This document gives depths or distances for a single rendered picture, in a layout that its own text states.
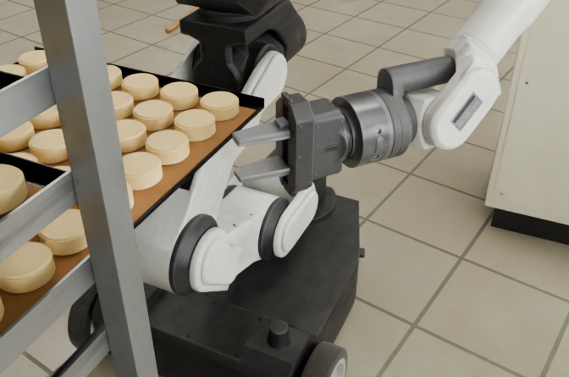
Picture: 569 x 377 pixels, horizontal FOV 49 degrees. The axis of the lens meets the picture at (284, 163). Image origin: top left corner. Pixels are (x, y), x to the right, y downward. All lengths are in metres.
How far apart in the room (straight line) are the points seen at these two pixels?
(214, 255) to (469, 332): 0.78
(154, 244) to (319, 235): 0.61
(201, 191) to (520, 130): 0.96
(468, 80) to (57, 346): 1.18
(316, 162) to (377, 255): 1.07
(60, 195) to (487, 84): 0.51
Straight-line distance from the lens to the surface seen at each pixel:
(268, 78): 1.12
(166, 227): 1.05
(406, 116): 0.76
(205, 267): 1.05
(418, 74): 0.78
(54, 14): 0.46
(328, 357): 1.26
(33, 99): 0.48
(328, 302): 1.40
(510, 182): 1.84
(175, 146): 0.73
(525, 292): 1.78
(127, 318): 0.61
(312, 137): 0.71
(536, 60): 1.67
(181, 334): 1.33
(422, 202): 2.01
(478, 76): 0.79
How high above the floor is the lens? 1.16
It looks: 33 degrees down
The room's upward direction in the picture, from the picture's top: straight up
